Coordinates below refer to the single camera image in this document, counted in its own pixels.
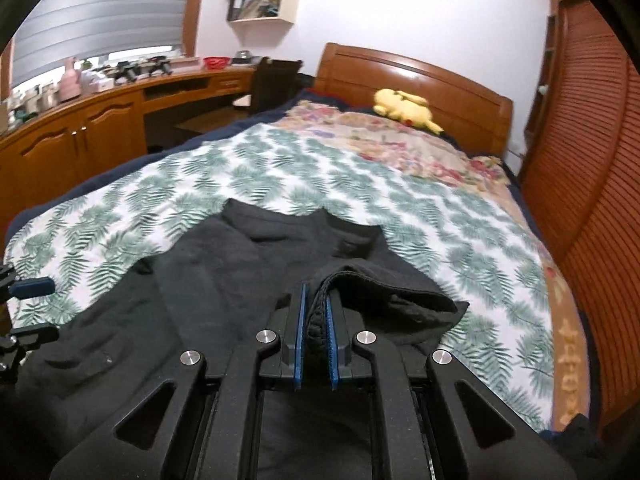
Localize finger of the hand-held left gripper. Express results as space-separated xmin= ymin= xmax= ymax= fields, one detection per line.
xmin=7 ymin=324 xmax=61 ymax=353
xmin=9 ymin=276 xmax=55 ymax=298

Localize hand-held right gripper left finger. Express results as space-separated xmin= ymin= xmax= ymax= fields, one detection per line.
xmin=47 ymin=282 xmax=308 ymax=480

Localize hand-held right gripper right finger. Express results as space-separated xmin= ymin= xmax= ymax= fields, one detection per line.
xmin=322 ymin=294 xmax=579 ymax=480

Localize dark grey jacket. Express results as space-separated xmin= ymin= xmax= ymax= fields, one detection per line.
xmin=10 ymin=199 xmax=471 ymax=480

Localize leaf print blanket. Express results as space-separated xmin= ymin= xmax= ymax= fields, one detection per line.
xmin=2 ymin=125 xmax=556 ymax=433

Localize wooden desk with cabinets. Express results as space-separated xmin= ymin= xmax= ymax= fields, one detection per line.
xmin=0 ymin=62 xmax=261 ymax=211

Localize pink kettle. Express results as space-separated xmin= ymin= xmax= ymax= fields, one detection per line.
xmin=59 ymin=57 xmax=82 ymax=103

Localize white tissue box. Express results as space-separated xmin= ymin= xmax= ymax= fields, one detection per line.
xmin=82 ymin=72 xmax=113 ymax=93

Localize floral quilt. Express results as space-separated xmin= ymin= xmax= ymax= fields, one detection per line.
xmin=272 ymin=99 xmax=581 ymax=426

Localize yellow plush toy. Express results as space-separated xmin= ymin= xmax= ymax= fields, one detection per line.
xmin=372 ymin=88 xmax=445 ymax=135

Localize dark chair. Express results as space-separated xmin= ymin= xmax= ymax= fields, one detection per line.
xmin=250 ymin=56 xmax=303 ymax=113

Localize dark cloth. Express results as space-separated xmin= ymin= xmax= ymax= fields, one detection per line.
xmin=560 ymin=412 xmax=607 ymax=458

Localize wooden headboard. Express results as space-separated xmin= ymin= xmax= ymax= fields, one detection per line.
xmin=315 ymin=42 xmax=515 ymax=156

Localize grey window blind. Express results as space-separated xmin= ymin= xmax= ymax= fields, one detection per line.
xmin=10 ymin=0 xmax=193 ymax=91

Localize wooden louvered wardrobe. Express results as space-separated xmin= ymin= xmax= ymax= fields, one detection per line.
xmin=517 ymin=0 xmax=640 ymax=431

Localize wooden window frame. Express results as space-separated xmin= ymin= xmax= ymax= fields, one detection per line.
xmin=180 ymin=0 xmax=211 ymax=58

